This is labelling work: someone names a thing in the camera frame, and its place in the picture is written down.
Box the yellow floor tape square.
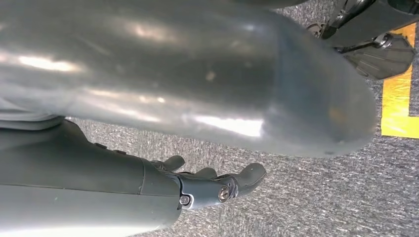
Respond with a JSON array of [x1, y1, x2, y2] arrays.
[[381, 23, 419, 140]]

